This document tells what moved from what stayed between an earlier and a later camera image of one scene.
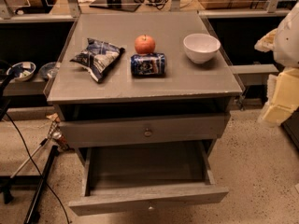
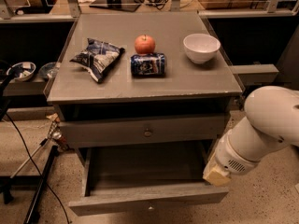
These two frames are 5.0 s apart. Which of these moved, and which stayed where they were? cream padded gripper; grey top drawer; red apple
Moved: cream padded gripper
Stayed: red apple; grey top drawer
